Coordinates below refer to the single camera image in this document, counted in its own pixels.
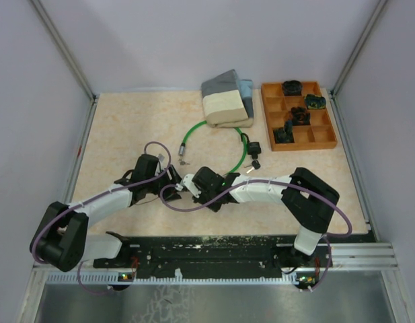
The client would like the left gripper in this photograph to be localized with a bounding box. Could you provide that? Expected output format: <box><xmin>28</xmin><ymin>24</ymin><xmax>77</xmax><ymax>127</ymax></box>
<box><xmin>146</xmin><ymin>164</ymin><xmax>182</xmax><ymax>203</ymax></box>

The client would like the small silver key pair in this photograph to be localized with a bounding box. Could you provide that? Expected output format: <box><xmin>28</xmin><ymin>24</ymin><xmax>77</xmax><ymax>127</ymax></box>
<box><xmin>178</xmin><ymin>158</ymin><xmax>190</xmax><ymax>166</ymax></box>

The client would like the green cable lock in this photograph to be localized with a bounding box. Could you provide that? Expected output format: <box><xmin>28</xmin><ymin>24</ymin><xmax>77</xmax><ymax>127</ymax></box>
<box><xmin>178</xmin><ymin>121</ymin><xmax>247</xmax><ymax>174</ymax></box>

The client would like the black-headed key bunch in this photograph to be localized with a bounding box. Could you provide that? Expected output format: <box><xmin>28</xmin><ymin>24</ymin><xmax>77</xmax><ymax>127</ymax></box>
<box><xmin>246</xmin><ymin>153</ymin><xmax>261</xmax><ymax>174</ymax></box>

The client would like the black Kaijing padlock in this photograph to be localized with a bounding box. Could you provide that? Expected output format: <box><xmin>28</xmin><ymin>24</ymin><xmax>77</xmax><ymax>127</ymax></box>
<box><xmin>240</xmin><ymin>133</ymin><xmax>262</xmax><ymax>159</ymax></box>

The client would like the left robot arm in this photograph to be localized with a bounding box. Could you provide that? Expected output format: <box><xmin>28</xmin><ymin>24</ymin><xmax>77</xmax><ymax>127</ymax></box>
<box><xmin>30</xmin><ymin>154</ymin><xmax>182</xmax><ymax>272</ymax></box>

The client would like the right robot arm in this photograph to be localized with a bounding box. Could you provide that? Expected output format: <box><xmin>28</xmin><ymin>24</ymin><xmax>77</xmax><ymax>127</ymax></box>
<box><xmin>182</xmin><ymin>167</ymin><xmax>340</xmax><ymax>266</ymax></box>

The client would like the dark rolled item lower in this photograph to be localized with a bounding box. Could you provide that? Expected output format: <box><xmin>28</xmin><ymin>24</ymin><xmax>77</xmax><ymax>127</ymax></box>
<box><xmin>273</xmin><ymin>120</ymin><xmax>294</xmax><ymax>143</ymax></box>

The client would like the dark rolled item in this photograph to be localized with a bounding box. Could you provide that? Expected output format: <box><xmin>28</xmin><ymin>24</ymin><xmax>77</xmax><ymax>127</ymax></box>
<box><xmin>304</xmin><ymin>94</ymin><xmax>326</xmax><ymax>110</ymax></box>
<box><xmin>290</xmin><ymin>106</ymin><xmax>311</xmax><ymax>126</ymax></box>
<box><xmin>282</xmin><ymin>80</ymin><xmax>303</xmax><ymax>96</ymax></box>
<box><xmin>273</xmin><ymin>120</ymin><xmax>294</xmax><ymax>143</ymax></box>

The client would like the folded grey beige cloth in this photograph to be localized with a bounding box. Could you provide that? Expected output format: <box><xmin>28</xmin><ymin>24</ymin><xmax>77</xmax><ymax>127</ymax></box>
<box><xmin>200</xmin><ymin>69</ymin><xmax>254</xmax><ymax>128</ymax></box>

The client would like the wooden compartment tray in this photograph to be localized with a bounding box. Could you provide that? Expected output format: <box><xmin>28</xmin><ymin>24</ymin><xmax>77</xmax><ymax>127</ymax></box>
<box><xmin>261</xmin><ymin>80</ymin><xmax>338</xmax><ymax>151</ymax></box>

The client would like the dark rolled item middle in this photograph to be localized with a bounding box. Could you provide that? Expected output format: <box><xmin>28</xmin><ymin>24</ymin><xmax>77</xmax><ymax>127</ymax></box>
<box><xmin>290</xmin><ymin>106</ymin><xmax>311</xmax><ymax>126</ymax></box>

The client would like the dark rolled item top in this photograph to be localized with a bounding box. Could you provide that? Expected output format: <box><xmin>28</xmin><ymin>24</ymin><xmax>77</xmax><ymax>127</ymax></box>
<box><xmin>282</xmin><ymin>80</ymin><xmax>303</xmax><ymax>96</ymax></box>

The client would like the dark rolled item right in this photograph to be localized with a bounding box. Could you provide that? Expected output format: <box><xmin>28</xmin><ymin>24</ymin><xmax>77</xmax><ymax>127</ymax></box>
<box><xmin>304</xmin><ymin>94</ymin><xmax>326</xmax><ymax>110</ymax></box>

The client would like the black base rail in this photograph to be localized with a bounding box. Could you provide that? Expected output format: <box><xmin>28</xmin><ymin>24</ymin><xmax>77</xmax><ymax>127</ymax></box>
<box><xmin>93</xmin><ymin>235</ymin><xmax>330</xmax><ymax>279</ymax></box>

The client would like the aluminium frame post left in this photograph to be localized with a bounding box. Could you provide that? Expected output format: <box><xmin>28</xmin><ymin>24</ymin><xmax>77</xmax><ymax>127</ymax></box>
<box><xmin>28</xmin><ymin>0</ymin><xmax>96</xmax><ymax>101</ymax></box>

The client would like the aluminium frame post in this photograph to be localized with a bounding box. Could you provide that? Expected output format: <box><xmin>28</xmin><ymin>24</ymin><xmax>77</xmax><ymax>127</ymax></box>
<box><xmin>330</xmin><ymin>0</ymin><xmax>389</xmax><ymax>98</ymax></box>
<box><xmin>28</xmin><ymin>0</ymin><xmax>96</xmax><ymax>101</ymax></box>

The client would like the aluminium frame post right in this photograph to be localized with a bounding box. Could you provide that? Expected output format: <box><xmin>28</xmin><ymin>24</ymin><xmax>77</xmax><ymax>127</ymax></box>
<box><xmin>330</xmin><ymin>0</ymin><xmax>389</xmax><ymax>98</ymax></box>

